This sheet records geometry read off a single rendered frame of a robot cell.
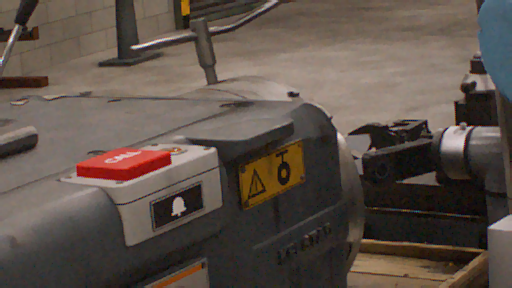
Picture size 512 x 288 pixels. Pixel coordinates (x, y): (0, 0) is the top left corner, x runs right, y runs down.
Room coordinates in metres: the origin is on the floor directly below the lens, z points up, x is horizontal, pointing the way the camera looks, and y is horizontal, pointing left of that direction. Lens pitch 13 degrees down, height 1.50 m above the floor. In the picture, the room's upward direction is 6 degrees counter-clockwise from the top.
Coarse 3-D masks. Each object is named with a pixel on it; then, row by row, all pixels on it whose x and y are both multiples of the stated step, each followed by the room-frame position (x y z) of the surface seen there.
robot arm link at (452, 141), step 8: (456, 128) 1.64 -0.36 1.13; (464, 128) 1.63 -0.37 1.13; (448, 136) 1.63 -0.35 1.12; (456, 136) 1.62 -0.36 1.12; (464, 136) 1.61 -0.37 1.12; (440, 144) 1.63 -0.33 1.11; (448, 144) 1.62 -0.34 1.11; (456, 144) 1.61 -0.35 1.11; (440, 152) 1.63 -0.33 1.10; (448, 152) 1.61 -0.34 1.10; (456, 152) 1.61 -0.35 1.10; (440, 160) 1.63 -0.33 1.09; (448, 160) 1.61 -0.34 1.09; (456, 160) 1.60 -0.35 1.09; (448, 168) 1.62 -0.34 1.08; (456, 168) 1.61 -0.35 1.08; (464, 168) 1.60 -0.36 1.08; (456, 176) 1.62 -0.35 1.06; (464, 176) 1.61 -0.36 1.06
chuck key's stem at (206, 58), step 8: (192, 24) 1.55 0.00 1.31; (200, 24) 1.55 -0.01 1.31; (200, 32) 1.55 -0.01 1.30; (208, 32) 1.56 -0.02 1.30; (200, 40) 1.55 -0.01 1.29; (208, 40) 1.55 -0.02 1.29; (200, 48) 1.55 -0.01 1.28; (208, 48) 1.55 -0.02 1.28; (200, 56) 1.55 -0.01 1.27; (208, 56) 1.55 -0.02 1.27; (200, 64) 1.55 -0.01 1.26; (208, 64) 1.54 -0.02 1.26; (208, 72) 1.55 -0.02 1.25; (208, 80) 1.55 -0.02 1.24; (216, 80) 1.55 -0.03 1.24
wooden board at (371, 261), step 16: (368, 240) 1.88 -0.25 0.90; (368, 256) 1.86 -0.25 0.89; (384, 256) 1.84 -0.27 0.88; (400, 256) 1.83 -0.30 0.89; (416, 256) 1.81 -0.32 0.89; (432, 256) 1.79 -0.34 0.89; (448, 256) 1.78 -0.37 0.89; (464, 256) 1.76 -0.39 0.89; (480, 256) 1.72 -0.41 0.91; (352, 272) 1.79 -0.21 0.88; (368, 272) 1.78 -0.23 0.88; (384, 272) 1.76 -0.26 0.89; (400, 272) 1.75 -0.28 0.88; (416, 272) 1.74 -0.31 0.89; (432, 272) 1.73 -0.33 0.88; (448, 272) 1.72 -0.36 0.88; (464, 272) 1.65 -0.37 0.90; (480, 272) 1.70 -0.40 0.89
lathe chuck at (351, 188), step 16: (224, 80) 1.56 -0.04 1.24; (240, 80) 1.54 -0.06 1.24; (256, 80) 1.54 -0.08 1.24; (272, 80) 1.54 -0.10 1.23; (240, 96) 1.47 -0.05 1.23; (256, 96) 1.48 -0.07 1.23; (272, 96) 1.49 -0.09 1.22; (288, 96) 1.50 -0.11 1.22; (336, 128) 1.49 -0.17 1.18; (352, 160) 1.47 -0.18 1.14; (352, 176) 1.46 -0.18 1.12; (352, 192) 1.45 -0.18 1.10; (352, 208) 1.45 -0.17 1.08; (352, 224) 1.45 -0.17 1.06; (352, 240) 1.45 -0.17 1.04; (352, 256) 1.47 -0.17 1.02
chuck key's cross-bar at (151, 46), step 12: (276, 0) 1.62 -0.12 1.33; (288, 0) 1.63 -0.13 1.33; (252, 12) 1.60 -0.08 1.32; (264, 12) 1.61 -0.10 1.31; (228, 24) 1.58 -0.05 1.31; (240, 24) 1.58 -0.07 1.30; (180, 36) 1.54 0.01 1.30; (192, 36) 1.55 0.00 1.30; (132, 48) 1.51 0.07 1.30; (144, 48) 1.51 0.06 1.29; (156, 48) 1.52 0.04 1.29
